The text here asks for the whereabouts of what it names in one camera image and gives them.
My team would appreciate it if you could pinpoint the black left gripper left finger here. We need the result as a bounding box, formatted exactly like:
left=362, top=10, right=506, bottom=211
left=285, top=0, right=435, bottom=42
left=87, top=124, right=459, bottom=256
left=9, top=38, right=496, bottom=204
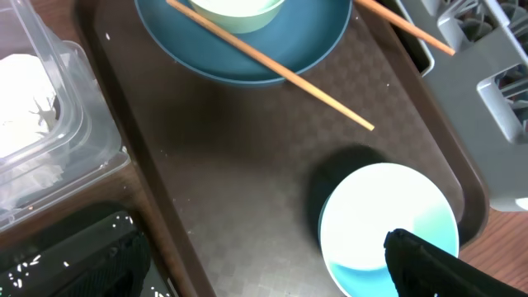
left=52, top=232, right=152, bottom=297

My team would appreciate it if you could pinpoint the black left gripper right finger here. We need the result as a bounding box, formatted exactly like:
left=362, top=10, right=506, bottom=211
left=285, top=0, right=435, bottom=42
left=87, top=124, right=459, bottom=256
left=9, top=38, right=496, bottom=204
left=384, top=229, right=527, bottom=297

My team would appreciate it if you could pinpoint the light blue bowl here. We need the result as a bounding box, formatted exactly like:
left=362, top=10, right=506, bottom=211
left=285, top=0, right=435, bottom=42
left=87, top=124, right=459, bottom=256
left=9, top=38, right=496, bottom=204
left=318, top=163, right=460, bottom=297

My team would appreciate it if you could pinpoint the white tissue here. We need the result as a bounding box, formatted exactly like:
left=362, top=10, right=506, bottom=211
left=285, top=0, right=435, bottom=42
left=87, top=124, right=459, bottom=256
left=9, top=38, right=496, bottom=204
left=1, top=54, right=63, bottom=201

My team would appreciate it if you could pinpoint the wooden chopstick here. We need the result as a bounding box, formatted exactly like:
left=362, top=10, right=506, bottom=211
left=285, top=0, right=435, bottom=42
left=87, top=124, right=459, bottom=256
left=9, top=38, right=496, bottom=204
left=167, top=0, right=375, bottom=131
left=355, top=0, right=455, bottom=56

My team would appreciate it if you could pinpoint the grey dishwasher rack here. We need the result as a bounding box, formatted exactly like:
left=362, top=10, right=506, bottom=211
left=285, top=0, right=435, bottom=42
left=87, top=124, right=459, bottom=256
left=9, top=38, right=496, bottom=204
left=386, top=0, right=527, bottom=211

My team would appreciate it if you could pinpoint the black tray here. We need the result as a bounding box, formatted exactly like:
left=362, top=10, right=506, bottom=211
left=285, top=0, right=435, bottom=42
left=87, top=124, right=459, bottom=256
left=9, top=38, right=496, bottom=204
left=0, top=201, right=186, bottom=297

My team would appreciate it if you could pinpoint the spilled white rice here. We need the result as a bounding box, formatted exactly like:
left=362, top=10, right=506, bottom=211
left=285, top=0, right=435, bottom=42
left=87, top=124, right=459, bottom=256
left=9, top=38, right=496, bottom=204
left=7, top=214, right=170, bottom=297

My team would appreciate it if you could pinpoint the brown serving tray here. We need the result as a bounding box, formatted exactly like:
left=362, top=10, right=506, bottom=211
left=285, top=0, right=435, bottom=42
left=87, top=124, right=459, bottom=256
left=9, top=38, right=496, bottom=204
left=74, top=1, right=488, bottom=296

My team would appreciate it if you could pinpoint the clear plastic bin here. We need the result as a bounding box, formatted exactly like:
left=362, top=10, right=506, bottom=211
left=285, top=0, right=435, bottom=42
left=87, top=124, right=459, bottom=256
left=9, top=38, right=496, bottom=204
left=1, top=0, right=121, bottom=214

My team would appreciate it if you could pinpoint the dark blue plate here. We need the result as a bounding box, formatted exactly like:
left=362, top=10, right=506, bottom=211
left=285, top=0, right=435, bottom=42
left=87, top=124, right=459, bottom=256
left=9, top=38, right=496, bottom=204
left=135, top=0, right=352, bottom=87

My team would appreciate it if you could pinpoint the mint green bowl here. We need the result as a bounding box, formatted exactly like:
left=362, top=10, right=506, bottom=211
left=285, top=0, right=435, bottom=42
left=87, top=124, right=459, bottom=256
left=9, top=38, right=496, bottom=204
left=189, top=0, right=285, bottom=34

